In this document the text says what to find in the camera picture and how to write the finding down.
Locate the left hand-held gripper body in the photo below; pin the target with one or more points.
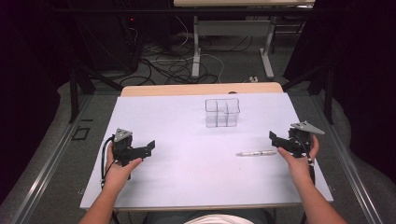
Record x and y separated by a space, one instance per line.
123 146

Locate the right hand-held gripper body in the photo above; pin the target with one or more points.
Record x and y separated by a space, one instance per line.
300 140

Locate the white pen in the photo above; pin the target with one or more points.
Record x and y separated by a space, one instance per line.
257 153

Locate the clear plastic divided organizer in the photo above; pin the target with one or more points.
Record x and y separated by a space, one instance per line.
222 113

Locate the person's right hand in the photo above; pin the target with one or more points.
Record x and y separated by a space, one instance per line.
299 168

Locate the person's left hand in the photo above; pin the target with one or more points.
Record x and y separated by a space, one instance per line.
116 174

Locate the black metal stand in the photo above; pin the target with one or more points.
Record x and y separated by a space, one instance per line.
74 93
328 93

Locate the light wooden table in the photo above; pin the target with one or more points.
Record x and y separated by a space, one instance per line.
186 89

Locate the person's dark trousers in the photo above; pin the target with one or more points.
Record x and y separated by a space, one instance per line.
162 217

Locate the person's white shirt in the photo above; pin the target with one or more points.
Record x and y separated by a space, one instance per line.
218 220

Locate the black computer tower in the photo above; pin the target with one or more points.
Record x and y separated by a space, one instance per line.
115 43

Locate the white desk with metal legs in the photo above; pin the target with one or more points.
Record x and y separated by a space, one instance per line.
196 46

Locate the aluminium floor rail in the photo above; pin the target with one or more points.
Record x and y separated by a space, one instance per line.
348 168
46 174

